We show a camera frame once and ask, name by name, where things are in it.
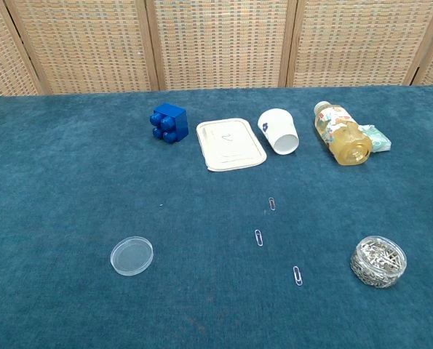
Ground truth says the woven wooden folding screen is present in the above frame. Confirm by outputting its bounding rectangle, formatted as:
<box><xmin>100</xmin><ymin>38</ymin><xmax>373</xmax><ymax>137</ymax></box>
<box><xmin>0</xmin><ymin>0</ymin><xmax>433</xmax><ymax>99</ymax></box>

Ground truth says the clear round plastic lid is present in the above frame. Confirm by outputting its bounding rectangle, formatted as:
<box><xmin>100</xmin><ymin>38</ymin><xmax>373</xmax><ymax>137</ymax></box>
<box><xmin>110</xmin><ymin>236</ymin><xmax>154</xmax><ymax>277</ymax></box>

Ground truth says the clear tub of paperclips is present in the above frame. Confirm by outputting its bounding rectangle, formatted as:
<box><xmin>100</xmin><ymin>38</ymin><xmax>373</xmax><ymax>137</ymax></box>
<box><xmin>349</xmin><ymin>235</ymin><xmax>408</xmax><ymax>289</ymax></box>

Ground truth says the blue table cloth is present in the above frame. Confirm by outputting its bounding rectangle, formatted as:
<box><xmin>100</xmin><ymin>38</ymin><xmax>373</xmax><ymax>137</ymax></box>
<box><xmin>0</xmin><ymin>85</ymin><xmax>433</xmax><ymax>349</ymax></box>

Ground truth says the white rectangular tray lid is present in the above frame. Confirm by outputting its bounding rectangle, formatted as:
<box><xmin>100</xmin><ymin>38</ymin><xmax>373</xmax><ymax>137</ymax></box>
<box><xmin>196</xmin><ymin>116</ymin><xmax>268</xmax><ymax>172</ymax></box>

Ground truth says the white paper cup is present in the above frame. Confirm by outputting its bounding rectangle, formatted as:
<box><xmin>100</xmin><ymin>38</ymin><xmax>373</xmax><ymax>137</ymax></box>
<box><xmin>257</xmin><ymin>108</ymin><xmax>300</xmax><ymax>156</ymax></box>

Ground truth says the blue toy building brick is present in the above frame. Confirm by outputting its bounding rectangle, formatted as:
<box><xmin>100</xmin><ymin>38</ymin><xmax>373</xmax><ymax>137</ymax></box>
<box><xmin>149</xmin><ymin>103</ymin><xmax>189</xmax><ymax>144</ymax></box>

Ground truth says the yellow drink plastic bottle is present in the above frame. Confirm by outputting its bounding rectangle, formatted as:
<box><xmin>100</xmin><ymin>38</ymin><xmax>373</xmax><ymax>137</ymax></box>
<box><xmin>313</xmin><ymin>100</ymin><xmax>373</xmax><ymax>167</ymax></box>

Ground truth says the green tissue pack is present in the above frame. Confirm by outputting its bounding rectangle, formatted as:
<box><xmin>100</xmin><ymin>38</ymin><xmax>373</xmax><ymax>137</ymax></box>
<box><xmin>357</xmin><ymin>124</ymin><xmax>392</xmax><ymax>153</ymax></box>

